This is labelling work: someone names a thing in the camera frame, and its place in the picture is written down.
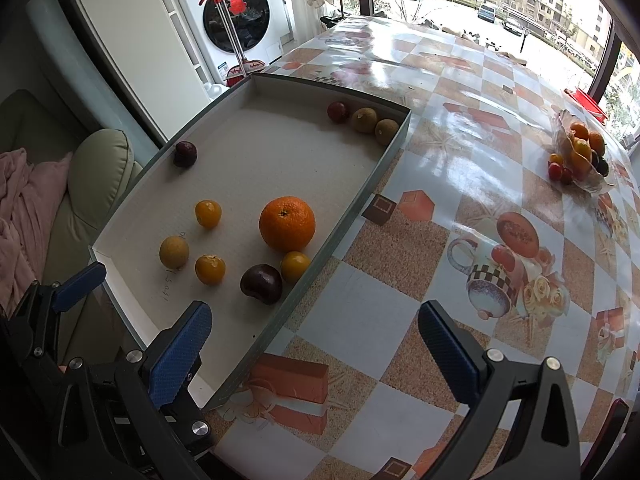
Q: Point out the dark plum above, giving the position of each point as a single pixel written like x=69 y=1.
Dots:
x=185 y=154
x=261 y=283
x=602 y=166

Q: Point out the green leather sofa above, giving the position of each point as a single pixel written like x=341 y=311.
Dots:
x=100 y=170

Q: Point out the white washing machine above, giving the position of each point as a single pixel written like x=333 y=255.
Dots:
x=240 y=25

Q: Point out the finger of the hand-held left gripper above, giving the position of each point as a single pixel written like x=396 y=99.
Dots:
x=80 y=280
x=197 y=430

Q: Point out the yellow loquat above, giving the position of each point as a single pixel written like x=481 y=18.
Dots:
x=208 y=213
x=174 y=252
x=210 y=269
x=295 y=266

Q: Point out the small yellow plum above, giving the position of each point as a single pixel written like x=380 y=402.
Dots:
x=556 y=158

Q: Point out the silver car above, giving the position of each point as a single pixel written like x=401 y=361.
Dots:
x=514 y=24

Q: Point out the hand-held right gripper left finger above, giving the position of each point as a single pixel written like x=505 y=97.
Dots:
x=180 y=355

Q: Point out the grey van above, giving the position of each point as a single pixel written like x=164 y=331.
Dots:
x=487 y=11

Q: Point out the small red plum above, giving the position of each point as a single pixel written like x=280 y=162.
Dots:
x=566 y=175
x=555 y=171

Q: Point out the brown longan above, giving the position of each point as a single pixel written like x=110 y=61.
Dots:
x=364 y=120
x=386 y=131

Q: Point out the clear glass bowl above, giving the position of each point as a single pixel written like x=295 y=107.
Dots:
x=590 y=180

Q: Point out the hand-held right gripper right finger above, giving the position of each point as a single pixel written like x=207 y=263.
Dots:
x=450 y=355

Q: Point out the pink blanket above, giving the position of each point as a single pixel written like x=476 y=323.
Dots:
x=25 y=220

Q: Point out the white tall cupboard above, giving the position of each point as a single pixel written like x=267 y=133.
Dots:
x=130 y=45

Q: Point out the phone in red case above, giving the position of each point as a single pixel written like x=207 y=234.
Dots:
x=607 y=440

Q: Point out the grey cardboard box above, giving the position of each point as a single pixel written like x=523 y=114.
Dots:
x=280 y=160

